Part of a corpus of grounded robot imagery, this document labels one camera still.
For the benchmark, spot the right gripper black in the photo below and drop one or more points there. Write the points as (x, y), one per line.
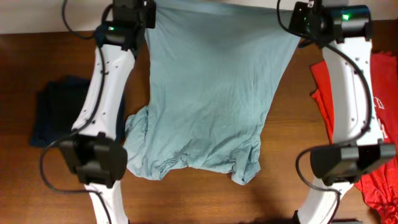
(299, 10)

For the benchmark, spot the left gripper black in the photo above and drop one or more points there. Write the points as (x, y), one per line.
(151, 13)

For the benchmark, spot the light blue grey t-shirt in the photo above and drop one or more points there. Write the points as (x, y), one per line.
(214, 70)

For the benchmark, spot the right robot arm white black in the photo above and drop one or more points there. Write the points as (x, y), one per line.
(344, 33)

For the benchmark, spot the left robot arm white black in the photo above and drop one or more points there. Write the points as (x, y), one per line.
(92, 152)

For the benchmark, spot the folded dark navy garment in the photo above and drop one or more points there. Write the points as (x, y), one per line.
(58, 106)

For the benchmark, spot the red t-shirt white print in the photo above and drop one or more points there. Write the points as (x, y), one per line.
(379, 188)

